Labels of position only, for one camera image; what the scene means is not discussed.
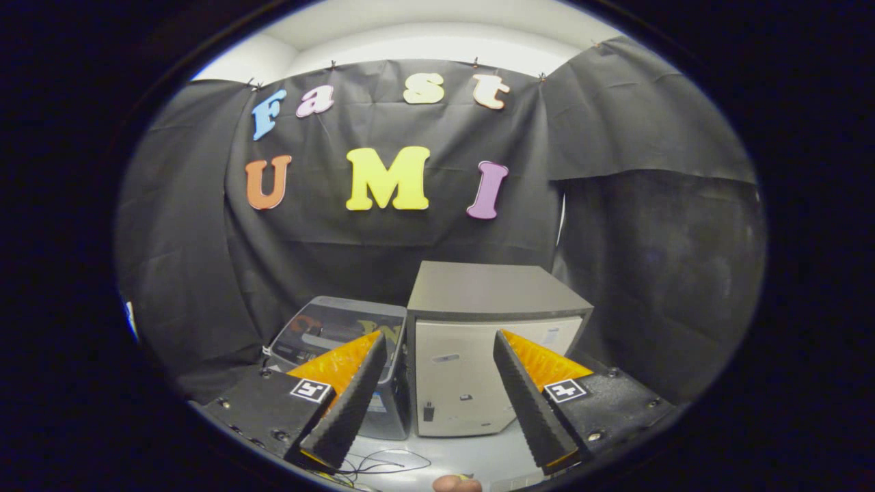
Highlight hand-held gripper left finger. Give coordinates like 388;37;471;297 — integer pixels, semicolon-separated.
202;330;388;472

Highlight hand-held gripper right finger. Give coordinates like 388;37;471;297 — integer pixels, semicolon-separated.
492;329;677;476

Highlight black backdrop cloth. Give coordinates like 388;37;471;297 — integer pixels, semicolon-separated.
115;36;768;404

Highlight black floor cables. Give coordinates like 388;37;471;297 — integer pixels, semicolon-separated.
321;448;433;490

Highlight grey washing machine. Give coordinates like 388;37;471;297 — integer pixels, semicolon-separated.
263;295;411;440

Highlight beige cabinet with dark top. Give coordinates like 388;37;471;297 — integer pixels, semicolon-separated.
407;260;594;438

